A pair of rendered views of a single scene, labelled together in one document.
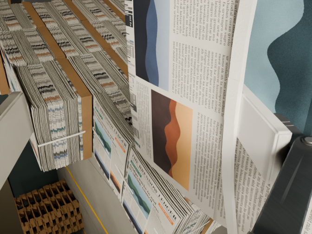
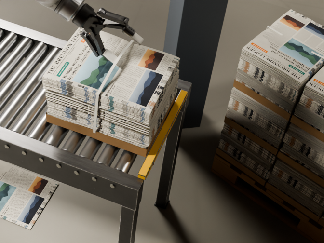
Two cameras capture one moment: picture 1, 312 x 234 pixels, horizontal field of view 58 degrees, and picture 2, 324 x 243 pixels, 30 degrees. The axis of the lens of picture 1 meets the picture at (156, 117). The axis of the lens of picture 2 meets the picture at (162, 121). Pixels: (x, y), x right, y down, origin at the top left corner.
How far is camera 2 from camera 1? 190 cm
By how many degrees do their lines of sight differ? 58
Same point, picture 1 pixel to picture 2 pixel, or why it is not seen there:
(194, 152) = (141, 57)
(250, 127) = (111, 56)
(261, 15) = (112, 75)
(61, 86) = not seen: outside the picture
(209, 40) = (126, 75)
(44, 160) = not seen: outside the picture
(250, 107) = (111, 59)
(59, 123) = not seen: outside the picture
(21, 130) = (137, 38)
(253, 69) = (115, 69)
